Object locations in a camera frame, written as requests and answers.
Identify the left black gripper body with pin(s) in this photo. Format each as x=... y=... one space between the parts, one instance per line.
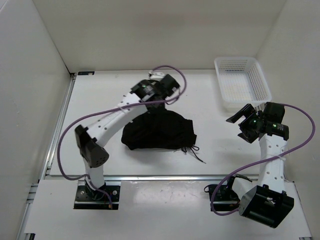
x=161 y=109

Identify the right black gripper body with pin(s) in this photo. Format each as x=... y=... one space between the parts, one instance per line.
x=250 y=123

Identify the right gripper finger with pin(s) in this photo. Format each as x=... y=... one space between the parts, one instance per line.
x=246 y=111
x=249 y=138

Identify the black trousers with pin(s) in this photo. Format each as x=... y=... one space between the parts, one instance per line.
x=161 y=129

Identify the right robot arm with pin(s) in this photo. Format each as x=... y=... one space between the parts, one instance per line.
x=264 y=200

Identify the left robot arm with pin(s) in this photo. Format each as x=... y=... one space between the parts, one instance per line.
x=92 y=139

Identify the white plastic mesh basket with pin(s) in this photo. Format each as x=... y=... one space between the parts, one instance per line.
x=241 y=81

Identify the blue label sticker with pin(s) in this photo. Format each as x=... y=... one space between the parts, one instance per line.
x=86 y=73

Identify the right aluminium rail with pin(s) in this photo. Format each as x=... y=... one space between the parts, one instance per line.
x=287 y=175

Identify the aluminium rail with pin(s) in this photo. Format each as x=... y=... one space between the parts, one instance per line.
x=287 y=175
x=47 y=162
x=114 y=178

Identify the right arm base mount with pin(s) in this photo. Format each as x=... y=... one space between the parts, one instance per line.
x=226 y=199

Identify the front aluminium rail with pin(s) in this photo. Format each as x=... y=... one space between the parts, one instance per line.
x=114 y=178

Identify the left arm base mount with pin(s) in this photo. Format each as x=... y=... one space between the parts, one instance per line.
x=88 y=199

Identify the left aluminium rail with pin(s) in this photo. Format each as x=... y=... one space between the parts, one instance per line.
x=47 y=162

